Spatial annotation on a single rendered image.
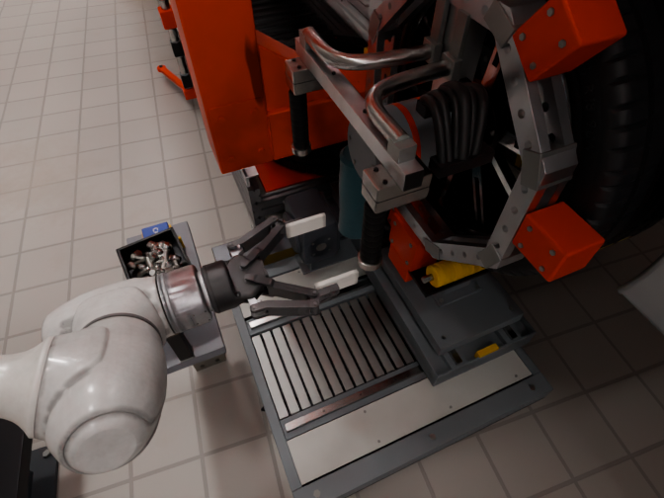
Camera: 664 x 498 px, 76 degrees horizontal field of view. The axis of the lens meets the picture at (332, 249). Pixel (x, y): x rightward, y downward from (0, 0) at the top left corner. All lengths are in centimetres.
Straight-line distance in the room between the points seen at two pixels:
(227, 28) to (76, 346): 79
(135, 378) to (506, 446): 120
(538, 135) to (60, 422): 64
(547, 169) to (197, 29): 78
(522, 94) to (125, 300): 59
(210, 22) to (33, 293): 128
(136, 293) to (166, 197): 148
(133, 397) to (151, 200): 166
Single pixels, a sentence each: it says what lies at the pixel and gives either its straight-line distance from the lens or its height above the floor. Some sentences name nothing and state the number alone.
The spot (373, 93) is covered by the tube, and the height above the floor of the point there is 101.
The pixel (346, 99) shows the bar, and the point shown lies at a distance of 71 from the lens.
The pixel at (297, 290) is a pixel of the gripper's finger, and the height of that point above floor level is 84.
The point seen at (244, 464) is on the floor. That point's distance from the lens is 141.
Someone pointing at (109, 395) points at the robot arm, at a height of 96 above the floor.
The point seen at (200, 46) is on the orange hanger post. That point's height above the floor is 89.
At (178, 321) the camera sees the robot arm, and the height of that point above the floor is 84.
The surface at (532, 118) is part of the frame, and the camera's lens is 66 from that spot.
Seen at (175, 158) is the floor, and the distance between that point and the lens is 227.
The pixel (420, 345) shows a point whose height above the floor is 15.
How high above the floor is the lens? 136
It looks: 52 degrees down
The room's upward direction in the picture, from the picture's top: straight up
